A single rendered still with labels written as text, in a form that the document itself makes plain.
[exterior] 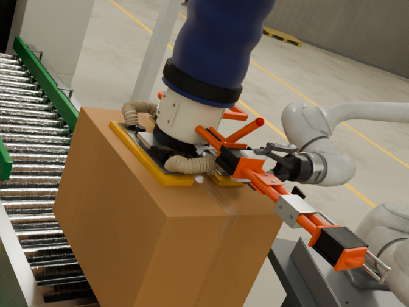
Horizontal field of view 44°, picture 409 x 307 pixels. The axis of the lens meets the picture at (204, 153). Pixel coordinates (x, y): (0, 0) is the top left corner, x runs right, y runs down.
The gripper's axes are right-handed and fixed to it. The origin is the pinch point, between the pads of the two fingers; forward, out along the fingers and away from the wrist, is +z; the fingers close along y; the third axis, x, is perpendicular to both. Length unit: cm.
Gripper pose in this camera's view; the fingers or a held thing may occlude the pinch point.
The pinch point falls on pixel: (247, 165)
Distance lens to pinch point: 126.8
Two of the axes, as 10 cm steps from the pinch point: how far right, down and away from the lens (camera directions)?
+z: -7.8, -0.4, -6.3
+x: -5.2, -5.1, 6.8
